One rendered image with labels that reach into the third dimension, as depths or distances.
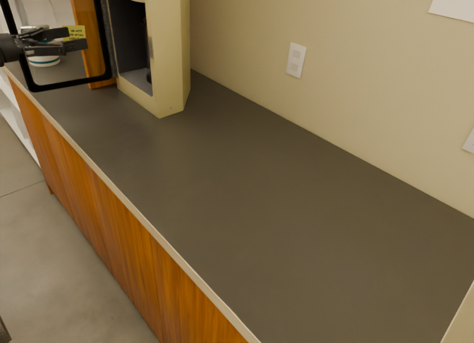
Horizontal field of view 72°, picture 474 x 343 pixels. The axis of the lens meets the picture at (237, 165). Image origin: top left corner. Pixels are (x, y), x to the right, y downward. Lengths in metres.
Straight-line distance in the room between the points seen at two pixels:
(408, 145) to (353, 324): 0.60
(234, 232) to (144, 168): 0.36
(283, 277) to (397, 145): 0.60
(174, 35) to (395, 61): 0.69
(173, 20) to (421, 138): 0.85
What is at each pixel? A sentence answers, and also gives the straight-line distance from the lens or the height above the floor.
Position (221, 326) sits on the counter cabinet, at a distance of 0.89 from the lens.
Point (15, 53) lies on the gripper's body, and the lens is 1.13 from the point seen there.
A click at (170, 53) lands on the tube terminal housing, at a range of 1.20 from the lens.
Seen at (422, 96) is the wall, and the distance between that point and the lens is 1.08.
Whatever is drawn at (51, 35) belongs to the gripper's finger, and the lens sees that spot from 1.25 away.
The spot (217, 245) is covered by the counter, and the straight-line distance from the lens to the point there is 0.80.
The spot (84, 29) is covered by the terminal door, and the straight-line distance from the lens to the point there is 1.40.
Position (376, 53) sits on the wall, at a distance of 1.11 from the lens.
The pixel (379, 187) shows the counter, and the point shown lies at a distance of 1.09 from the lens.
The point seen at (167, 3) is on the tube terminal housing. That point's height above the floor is 1.33.
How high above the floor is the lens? 1.56
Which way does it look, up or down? 37 degrees down
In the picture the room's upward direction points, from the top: 5 degrees clockwise
